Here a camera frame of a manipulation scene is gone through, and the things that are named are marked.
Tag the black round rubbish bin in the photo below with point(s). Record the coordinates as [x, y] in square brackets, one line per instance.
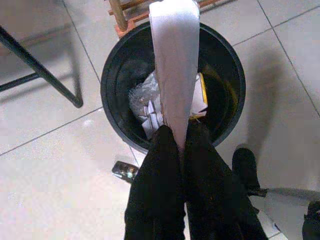
[112, 82]

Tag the folded white paper scraps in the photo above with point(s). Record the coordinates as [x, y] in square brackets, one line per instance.
[152, 117]

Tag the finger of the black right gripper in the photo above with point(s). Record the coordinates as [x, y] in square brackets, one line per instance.
[312, 222]
[245, 167]

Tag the crumpled clear plastic wrap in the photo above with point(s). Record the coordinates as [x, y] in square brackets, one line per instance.
[147, 90]

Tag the yellow and white box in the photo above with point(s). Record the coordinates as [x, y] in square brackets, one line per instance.
[200, 97]

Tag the small glossy black object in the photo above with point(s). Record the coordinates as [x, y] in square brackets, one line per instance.
[123, 170]

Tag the black metal table frame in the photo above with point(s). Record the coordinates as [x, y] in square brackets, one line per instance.
[37, 67]

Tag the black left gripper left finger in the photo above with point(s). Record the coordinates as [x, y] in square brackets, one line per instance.
[155, 190]

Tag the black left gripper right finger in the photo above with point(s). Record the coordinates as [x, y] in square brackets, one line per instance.
[215, 200]

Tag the long white paper strip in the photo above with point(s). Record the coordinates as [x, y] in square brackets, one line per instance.
[175, 62]

